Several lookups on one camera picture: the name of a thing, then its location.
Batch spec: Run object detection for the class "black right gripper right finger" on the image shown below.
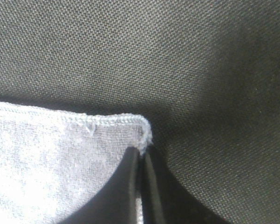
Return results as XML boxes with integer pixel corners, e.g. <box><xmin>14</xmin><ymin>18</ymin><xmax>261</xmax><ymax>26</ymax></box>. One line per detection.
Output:
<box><xmin>141</xmin><ymin>146</ymin><xmax>229</xmax><ymax>224</ymax></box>

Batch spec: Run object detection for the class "grey-blue towel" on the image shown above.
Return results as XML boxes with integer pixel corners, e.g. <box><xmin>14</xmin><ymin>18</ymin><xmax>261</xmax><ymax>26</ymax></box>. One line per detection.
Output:
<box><xmin>0</xmin><ymin>102</ymin><xmax>152</xmax><ymax>224</ymax></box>

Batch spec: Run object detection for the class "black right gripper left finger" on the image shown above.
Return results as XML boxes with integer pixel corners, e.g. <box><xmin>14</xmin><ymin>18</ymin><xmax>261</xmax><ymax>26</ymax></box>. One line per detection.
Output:
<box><xmin>60</xmin><ymin>147</ymin><xmax>139</xmax><ymax>224</ymax></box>

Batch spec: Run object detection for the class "black fabric table mat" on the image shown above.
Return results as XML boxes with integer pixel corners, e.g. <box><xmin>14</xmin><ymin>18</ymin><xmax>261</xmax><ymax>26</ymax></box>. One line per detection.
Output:
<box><xmin>0</xmin><ymin>0</ymin><xmax>280</xmax><ymax>224</ymax></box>

